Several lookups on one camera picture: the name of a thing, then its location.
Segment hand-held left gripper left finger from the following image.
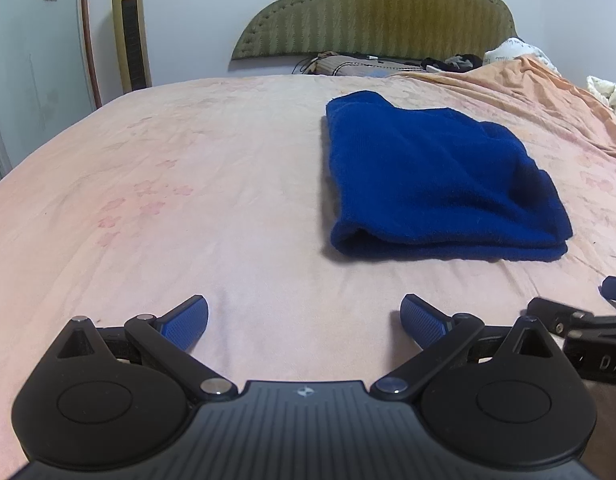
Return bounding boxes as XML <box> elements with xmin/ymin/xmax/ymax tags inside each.
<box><xmin>55</xmin><ymin>294</ymin><xmax>239</xmax><ymax>403</ymax></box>

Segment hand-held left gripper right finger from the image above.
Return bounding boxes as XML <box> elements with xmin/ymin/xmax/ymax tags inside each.
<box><xmin>372</xmin><ymin>294</ymin><xmax>564</xmax><ymax>403</ymax></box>

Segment blue beaded sweater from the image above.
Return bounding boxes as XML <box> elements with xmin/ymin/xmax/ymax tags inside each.
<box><xmin>322</xmin><ymin>90</ymin><xmax>574</xmax><ymax>264</ymax></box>

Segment dark clothes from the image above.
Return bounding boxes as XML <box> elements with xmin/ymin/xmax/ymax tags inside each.
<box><xmin>420</xmin><ymin>54</ymin><xmax>484</xmax><ymax>72</ymax></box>

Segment pink bedsheet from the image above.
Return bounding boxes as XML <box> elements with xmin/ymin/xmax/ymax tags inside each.
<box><xmin>0</xmin><ymin>72</ymin><xmax>616</xmax><ymax>476</ymax></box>

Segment white fluffy cloth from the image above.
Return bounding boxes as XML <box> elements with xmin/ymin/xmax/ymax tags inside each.
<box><xmin>587</xmin><ymin>75</ymin><xmax>616</xmax><ymax>127</ymax></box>

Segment peach quilt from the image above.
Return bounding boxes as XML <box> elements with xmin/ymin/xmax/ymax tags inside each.
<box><xmin>393</xmin><ymin>55</ymin><xmax>616</xmax><ymax>161</ymax></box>

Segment white printed blanket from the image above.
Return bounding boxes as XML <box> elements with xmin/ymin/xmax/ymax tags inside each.
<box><xmin>483</xmin><ymin>37</ymin><xmax>559</xmax><ymax>73</ymax></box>

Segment brown pillow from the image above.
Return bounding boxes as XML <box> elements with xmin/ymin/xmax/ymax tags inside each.
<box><xmin>313</xmin><ymin>52</ymin><xmax>424</xmax><ymax>78</ymax></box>

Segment gold tower fan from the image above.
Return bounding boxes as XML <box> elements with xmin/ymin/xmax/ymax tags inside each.
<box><xmin>111</xmin><ymin>0</ymin><xmax>153</xmax><ymax>95</ymax></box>

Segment frosted glass door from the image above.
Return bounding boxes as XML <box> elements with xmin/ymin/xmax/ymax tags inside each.
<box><xmin>0</xmin><ymin>0</ymin><xmax>101</xmax><ymax>196</ymax></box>

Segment olive padded headboard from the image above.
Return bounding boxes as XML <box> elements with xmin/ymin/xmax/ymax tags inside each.
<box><xmin>230</xmin><ymin>0</ymin><xmax>519</xmax><ymax>62</ymax></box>

